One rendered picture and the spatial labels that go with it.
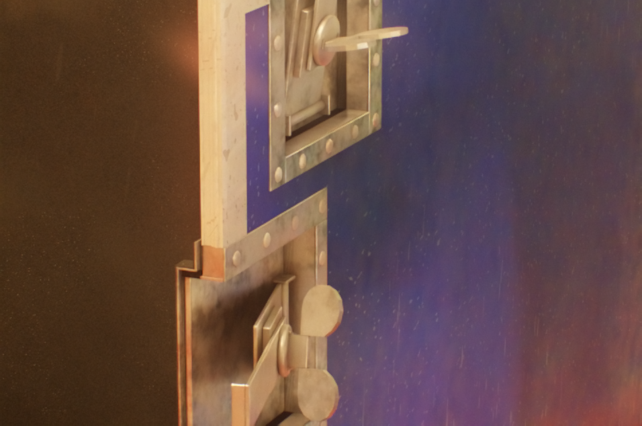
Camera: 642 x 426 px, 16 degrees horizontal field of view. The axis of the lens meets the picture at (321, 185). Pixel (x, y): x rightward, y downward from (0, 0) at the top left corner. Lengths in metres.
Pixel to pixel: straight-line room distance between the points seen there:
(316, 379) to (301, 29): 0.16
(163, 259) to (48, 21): 0.25
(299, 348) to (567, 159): 0.42
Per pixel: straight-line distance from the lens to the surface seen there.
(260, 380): 1.02
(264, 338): 1.06
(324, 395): 1.06
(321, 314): 1.06
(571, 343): 1.50
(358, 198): 1.14
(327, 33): 1.08
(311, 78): 1.10
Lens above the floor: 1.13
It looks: 16 degrees down
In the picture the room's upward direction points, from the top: straight up
